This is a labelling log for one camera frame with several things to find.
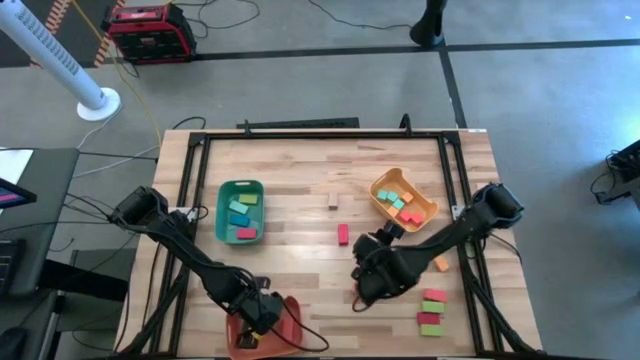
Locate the teal plastic bin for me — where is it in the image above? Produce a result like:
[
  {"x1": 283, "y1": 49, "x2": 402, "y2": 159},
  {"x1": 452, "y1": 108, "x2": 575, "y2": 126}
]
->
[{"x1": 214, "y1": 179, "x2": 265, "y2": 246}]

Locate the black hazard striped floor mat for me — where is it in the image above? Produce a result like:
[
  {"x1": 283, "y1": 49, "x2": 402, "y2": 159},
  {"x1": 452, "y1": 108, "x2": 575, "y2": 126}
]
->
[{"x1": 0, "y1": 0, "x2": 124, "y2": 69}]

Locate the white tower fan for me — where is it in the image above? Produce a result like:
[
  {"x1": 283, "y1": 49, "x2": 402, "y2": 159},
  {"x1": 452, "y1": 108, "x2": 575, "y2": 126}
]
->
[{"x1": 0, "y1": 0, "x2": 122, "y2": 123}]

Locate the black stand base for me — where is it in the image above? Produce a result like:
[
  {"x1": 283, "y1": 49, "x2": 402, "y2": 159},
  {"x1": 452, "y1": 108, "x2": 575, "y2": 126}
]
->
[{"x1": 408, "y1": 0, "x2": 450, "y2": 50}]

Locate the red black tool case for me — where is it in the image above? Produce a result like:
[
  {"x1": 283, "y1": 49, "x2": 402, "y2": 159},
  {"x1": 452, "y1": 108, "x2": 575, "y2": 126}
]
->
[{"x1": 101, "y1": 3, "x2": 198, "y2": 66}]

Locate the yellow cable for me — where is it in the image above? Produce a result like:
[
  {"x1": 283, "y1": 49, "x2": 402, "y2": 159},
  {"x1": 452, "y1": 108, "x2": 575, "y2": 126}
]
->
[{"x1": 71, "y1": 0, "x2": 164, "y2": 149}]

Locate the black aluminium table frame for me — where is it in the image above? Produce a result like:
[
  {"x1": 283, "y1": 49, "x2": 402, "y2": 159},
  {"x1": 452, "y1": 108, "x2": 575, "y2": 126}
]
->
[{"x1": 117, "y1": 113, "x2": 546, "y2": 360}]

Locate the yellow plastic bin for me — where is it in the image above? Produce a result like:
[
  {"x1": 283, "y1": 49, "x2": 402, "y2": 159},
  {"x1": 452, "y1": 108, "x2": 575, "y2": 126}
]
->
[{"x1": 368, "y1": 167, "x2": 440, "y2": 234}]

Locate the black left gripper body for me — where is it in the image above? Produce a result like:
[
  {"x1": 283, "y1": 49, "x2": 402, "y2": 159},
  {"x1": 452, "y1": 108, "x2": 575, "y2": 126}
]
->
[{"x1": 234, "y1": 292, "x2": 285, "y2": 336}]

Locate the white sheet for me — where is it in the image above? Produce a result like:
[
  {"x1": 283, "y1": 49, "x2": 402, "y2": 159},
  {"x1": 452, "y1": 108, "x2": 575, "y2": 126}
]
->
[{"x1": 0, "y1": 148, "x2": 35, "y2": 187}]

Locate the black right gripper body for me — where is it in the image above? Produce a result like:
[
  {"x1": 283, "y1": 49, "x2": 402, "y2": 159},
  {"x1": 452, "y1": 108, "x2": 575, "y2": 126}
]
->
[{"x1": 355, "y1": 238, "x2": 416, "y2": 281}]

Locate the salmon orange plastic bin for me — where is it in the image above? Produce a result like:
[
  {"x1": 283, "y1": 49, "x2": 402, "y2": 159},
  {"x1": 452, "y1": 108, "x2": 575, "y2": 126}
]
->
[{"x1": 225, "y1": 295, "x2": 304, "y2": 360}]

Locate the black equipment with cables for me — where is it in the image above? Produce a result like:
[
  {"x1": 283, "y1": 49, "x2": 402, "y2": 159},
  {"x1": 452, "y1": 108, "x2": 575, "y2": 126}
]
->
[{"x1": 589, "y1": 139, "x2": 640, "y2": 207}]

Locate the long black bar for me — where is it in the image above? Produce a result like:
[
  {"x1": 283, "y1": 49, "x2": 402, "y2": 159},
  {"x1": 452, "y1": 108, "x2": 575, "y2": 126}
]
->
[{"x1": 236, "y1": 117, "x2": 361, "y2": 130}]

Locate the tablet with pink screen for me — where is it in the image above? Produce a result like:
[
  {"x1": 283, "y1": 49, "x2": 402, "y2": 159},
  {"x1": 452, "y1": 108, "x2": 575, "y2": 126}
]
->
[{"x1": 0, "y1": 177, "x2": 38, "y2": 210}]

